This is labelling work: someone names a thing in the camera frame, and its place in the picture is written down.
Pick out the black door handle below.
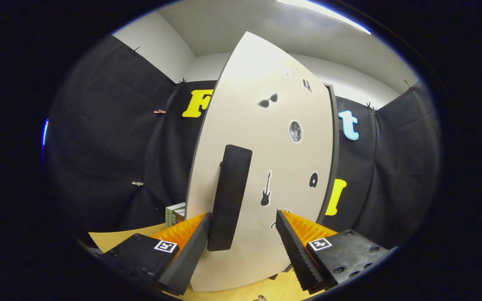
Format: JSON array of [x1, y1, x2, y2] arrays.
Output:
[[207, 145, 253, 252]]

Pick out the ceiling light strip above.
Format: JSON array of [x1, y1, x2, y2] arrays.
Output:
[[277, 0, 372, 35]]

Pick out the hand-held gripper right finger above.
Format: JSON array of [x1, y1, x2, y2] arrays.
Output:
[[275, 210, 392, 294]]

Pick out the grey cabinet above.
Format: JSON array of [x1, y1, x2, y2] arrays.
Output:
[[268, 83, 341, 281]]

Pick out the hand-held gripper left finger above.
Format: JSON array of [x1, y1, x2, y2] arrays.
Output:
[[99, 212, 213, 296]]

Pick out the green book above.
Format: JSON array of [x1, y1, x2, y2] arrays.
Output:
[[165, 203, 186, 228]]

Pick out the beige cabinet door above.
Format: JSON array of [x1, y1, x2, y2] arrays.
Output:
[[185, 31, 336, 292]]

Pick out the black backdrop cloth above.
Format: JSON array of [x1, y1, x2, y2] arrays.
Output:
[[44, 36, 440, 251]]

